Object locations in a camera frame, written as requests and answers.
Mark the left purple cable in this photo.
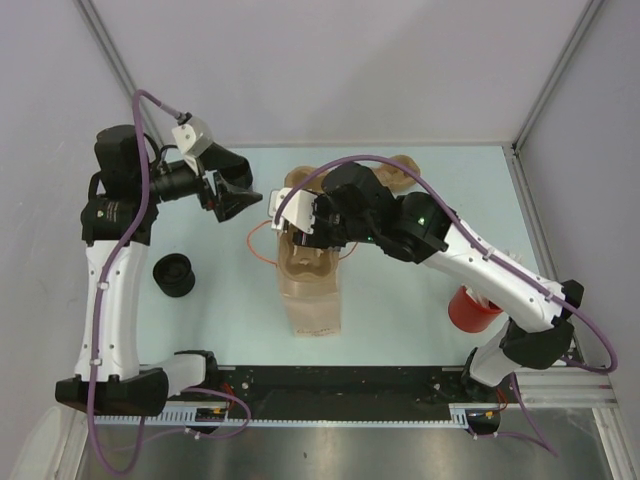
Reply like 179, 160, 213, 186
84, 89, 191, 474

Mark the white slotted cable duct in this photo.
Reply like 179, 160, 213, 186
92, 402, 474, 430

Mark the red straw holder cup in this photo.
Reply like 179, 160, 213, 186
447, 286, 503, 334

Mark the paper takeout bag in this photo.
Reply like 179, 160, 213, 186
246, 219, 357, 339

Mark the brown pulp cup carrier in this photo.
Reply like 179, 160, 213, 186
277, 234, 339, 283

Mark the tall black tumbler cup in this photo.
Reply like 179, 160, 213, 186
219, 156, 253, 190

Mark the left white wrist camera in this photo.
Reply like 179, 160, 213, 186
171, 112, 213, 175

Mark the short black cup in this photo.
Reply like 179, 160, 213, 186
152, 253, 196, 298

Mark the purple cable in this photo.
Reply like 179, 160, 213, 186
84, 89, 191, 474
272, 155, 619, 457

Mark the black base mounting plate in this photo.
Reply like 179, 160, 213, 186
206, 366, 516, 422

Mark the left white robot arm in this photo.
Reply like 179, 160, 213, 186
55, 124, 262, 417

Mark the aluminium frame rail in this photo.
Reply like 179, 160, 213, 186
515, 367, 617, 408

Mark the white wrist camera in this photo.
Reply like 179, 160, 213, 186
171, 112, 213, 175
268, 187, 317, 234

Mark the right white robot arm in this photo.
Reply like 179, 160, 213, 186
282, 162, 584, 401

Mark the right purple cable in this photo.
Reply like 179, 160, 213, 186
272, 155, 619, 457

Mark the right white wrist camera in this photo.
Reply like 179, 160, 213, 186
268, 187, 317, 234

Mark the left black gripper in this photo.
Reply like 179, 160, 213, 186
137, 142, 261, 220

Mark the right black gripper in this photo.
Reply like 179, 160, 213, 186
293, 190, 376, 251

